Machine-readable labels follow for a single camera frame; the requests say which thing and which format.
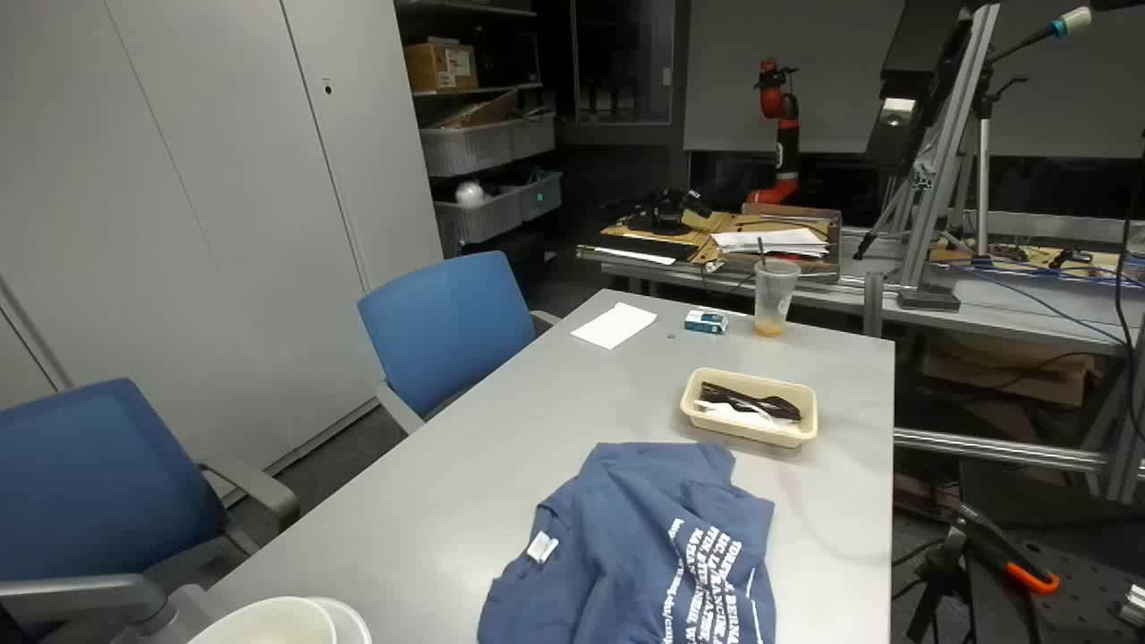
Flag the blue printed cloth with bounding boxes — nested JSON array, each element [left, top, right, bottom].
[[476, 440, 782, 644]]

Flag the white paper sheet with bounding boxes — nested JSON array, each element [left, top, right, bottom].
[[571, 301, 661, 353]]

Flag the blue office chair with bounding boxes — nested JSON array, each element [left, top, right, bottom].
[[0, 377, 306, 644], [353, 247, 562, 435]]

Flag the brown cardboard sheets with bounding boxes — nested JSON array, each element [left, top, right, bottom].
[[600, 200, 846, 272]]

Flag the black plastic fork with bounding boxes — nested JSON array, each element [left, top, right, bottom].
[[726, 389, 804, 425], [699, 381, 771, 410]]

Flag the grey metal shelf unit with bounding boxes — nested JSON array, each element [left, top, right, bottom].
[[395, 0, 571, 259]]

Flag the beige plastic tray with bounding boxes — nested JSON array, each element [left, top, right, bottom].
[[678, 366, 823, 454]]

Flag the clear plastic cup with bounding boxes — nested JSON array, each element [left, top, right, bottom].
[[753, 259, 804, 341]]

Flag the white paper stack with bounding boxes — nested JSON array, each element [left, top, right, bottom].
[[712, 227, 829, 261]]

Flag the cardboard box on shelf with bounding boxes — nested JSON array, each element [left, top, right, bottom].
[[405, 35, 482, 98]]

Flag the white cabinet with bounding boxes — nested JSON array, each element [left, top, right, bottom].
[[0, 0, 446, 478]]

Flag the metal workbench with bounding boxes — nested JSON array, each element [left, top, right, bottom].
[[573, 206, 1145, 360]]

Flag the white round bowl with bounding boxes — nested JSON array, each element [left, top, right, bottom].
[[188, 595, 377, 644]]

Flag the brown cardboard box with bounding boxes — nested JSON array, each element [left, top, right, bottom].
[[913, 336, 1111, 415]]

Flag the black tripod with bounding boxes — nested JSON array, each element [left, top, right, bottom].
[[890, 518, 972, 644]]

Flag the boom pole teal tip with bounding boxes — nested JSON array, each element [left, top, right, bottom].
[[986, 0, 1100, 73]]

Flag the aluminium rail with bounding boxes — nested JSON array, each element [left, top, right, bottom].
[[890, 423, 1145, 483]]

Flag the orange handled clamp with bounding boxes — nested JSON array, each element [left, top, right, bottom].
[[939, 494, 1067, 601]]

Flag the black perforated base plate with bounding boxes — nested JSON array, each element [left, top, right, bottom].
[[962, 543, 1145, 644]]

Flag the silver metal bracket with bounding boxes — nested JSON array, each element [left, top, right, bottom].
[[1117, 581, 1145, 632]]

